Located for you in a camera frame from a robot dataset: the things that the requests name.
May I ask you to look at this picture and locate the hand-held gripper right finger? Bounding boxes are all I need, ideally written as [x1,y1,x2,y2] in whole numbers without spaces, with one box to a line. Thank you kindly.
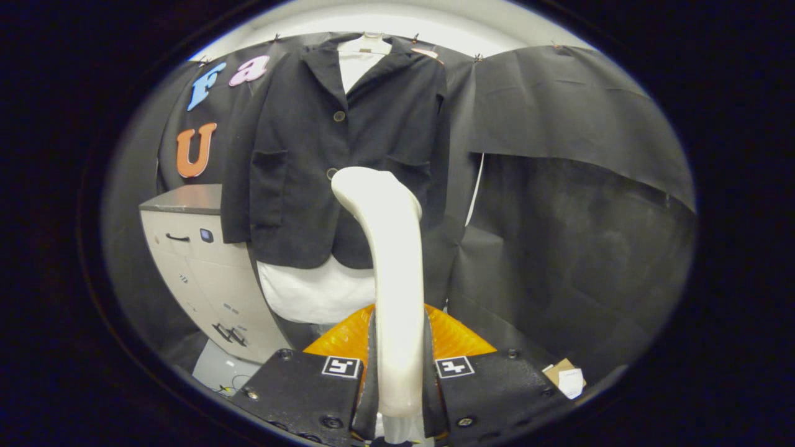
[424,304,569,443]

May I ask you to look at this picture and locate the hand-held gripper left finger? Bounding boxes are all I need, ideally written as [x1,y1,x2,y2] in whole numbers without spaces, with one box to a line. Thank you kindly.
[231,304,378,447]

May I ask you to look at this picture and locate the black suit jacket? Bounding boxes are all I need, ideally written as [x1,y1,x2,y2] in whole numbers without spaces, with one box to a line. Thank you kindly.
[220,34,451,271]

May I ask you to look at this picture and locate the brown cardboard piece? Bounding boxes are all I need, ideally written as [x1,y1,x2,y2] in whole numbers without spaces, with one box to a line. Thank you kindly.
[543,358,576,387]

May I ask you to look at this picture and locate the white paper sheet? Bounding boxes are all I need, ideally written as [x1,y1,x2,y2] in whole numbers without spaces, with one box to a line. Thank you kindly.
[558,369,586,400]

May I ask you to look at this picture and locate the grey cabinet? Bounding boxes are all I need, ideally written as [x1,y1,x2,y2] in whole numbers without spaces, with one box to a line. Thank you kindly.
[139,184,293,364]

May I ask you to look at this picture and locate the black backdrop cloth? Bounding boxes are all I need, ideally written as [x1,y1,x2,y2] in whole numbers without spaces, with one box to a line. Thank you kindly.
[102,32,697,386]

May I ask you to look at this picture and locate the white plastic hanger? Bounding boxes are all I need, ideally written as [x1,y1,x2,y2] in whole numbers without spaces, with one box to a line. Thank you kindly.
[338,32,393,57]

